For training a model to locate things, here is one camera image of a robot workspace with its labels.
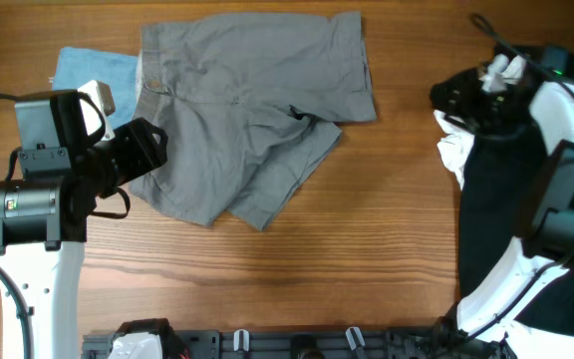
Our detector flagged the grey shorts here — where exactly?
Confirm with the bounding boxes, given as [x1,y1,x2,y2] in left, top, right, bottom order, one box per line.
[130,12,377,230]

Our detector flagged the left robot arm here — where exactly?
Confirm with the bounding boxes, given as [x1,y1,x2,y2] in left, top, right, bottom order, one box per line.
[0,90,167,358]

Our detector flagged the white garment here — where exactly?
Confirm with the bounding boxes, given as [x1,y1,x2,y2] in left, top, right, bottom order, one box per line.
[433,54,574,190]

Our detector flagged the black garment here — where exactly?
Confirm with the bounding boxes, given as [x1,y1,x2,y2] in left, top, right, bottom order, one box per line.
[429,44,574,340]

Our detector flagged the folded blue denim garment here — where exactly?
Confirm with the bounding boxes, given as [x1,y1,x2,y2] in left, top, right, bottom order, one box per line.
[50,46,142,131]

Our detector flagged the left black cable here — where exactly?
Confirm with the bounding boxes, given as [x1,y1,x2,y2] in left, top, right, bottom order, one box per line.
[0,92,35,359]

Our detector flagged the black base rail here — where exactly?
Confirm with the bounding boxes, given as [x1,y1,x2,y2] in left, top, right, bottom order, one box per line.
[81,317,512,359]

